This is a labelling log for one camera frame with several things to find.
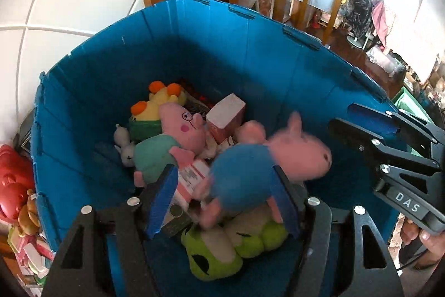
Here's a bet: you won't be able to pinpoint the person's right hand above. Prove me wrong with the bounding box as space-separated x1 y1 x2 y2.
400 220 445 271

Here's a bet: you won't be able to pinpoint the dark hanging clothes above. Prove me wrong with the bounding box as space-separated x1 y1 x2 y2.
347 0 375 40

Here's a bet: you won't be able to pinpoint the small white rabbit plush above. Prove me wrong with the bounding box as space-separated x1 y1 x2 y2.
113 124 137 167

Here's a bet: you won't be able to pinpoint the red and white box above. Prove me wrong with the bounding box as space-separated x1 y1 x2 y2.
173 158 211 208

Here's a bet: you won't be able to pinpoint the pink and white toy blocks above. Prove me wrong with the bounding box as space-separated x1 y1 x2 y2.
7 227 57 285

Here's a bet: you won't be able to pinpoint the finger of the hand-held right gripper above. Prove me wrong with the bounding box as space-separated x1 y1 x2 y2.
348 103 432 145
328 118 441 176

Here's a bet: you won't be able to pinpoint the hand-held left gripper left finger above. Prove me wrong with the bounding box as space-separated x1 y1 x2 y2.
42 164 179 297

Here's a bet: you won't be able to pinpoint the black box with red print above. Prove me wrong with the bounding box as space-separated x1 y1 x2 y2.
177 79 213 111

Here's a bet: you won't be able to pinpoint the dark grey box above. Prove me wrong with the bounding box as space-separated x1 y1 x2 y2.
162 198 192 239

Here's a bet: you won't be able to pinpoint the pig plush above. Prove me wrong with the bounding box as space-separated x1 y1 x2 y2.
193 111 333 232
133 102 210 188

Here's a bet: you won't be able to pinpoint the green frog plush toy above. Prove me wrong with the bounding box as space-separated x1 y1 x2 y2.
181 209 290 282

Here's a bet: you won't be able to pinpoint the blue plastic bin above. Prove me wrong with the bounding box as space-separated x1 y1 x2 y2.
29 0 411 297

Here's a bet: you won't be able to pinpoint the brown bear figure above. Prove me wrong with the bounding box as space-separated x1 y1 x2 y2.
17 190 41 237

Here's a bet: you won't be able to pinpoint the red plastic toy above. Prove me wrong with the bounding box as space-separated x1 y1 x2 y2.
0 143 36 225

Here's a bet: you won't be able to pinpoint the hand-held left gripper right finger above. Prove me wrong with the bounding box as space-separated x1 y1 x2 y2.
273 166 404 297

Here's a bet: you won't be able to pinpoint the pink hanging garment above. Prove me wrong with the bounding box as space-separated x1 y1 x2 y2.
371 0 393 48

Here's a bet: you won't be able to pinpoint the pink box with white top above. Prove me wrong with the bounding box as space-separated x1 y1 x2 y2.
206 93 247 145

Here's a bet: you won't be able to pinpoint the yellow and orange plush toy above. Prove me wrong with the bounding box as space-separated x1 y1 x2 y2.
129 80 187 142

